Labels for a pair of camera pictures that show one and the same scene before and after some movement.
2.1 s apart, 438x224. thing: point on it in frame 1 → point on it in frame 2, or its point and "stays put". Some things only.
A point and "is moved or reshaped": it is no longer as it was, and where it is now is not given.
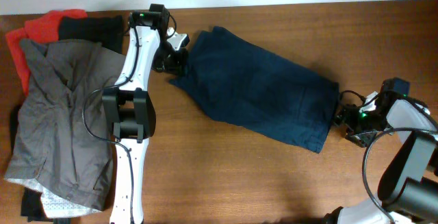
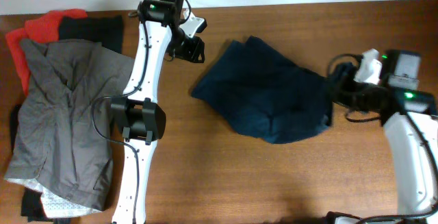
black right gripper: [345, 115] → [343, 85]
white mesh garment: [55, 206] stays put
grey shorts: [58, 140] stays put
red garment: [42, 28] stays put
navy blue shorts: [262, 91] is moved or reshaped
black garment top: [108, 30] stays put
